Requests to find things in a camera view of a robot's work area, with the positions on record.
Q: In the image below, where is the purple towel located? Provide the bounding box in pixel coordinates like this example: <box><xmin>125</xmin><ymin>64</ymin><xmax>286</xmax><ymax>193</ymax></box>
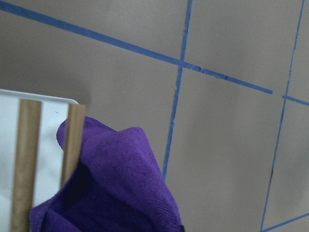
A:
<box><xmin>29</xmin><ymin>117</ymin><xmax>184</xmax><ymax>232</ymax></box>

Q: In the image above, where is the white wooden towel rack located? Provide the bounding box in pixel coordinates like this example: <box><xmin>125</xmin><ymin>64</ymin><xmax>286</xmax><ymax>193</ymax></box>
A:
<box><xmin>0</xmin><ymin>89</ymin><xmax>85</xmax><ymax>232</ymax></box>

